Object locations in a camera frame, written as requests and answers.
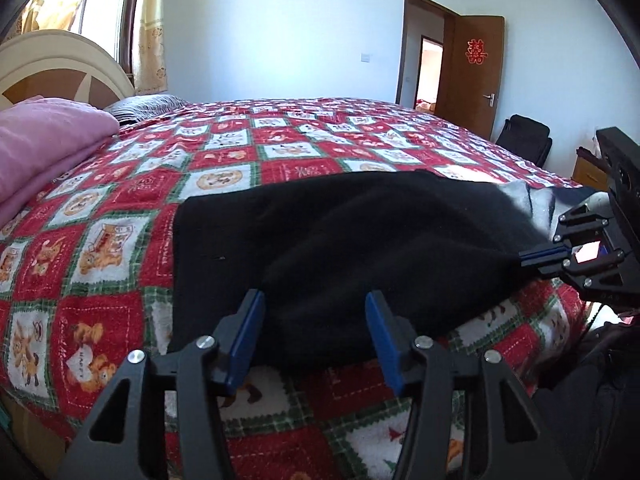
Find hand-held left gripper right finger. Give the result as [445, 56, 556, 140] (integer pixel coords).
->
[364, 290, 576, 480]

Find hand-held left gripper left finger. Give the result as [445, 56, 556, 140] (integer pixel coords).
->
[54, 288, 267, 480]

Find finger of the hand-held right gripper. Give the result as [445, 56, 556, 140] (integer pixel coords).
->
[519, 241, 627, 302]
[552, 201, 618, 252]

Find black pants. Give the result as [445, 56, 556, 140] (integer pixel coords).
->
[171, 170, 608, 367]

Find wooden cabinet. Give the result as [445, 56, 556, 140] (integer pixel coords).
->
[571, 146, 614, 192]

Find black chair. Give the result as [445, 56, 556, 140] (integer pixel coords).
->
[492, 114, 554, 167]

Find person's dark clothing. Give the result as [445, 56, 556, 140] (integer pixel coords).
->
[530, 305, 640, 480]

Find red checkered printed blanket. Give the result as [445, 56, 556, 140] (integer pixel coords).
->
[0, 97, 601, 480]

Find brown wooden door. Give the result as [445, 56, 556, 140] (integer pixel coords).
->
[434, 14, 505, 141]

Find red paper door decoration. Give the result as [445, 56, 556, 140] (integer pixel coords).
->
[465, 37, 489, 65]

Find brown bed base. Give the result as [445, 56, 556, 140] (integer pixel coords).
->
[0, 394, 67, 477]

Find grey striped pillow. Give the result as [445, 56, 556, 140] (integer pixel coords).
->
[102, 94, 191, 126]

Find pink folded quilt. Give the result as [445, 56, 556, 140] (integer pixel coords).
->
[0, 95, 120, 227]

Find cream wooden headboard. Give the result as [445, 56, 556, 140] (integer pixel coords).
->
[0, 30, 137, 111]

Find window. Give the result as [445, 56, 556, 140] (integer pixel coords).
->
[10, 0, 140, 77]

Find brown door frame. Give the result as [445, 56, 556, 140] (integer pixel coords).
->
[395, 0, 463, 108]

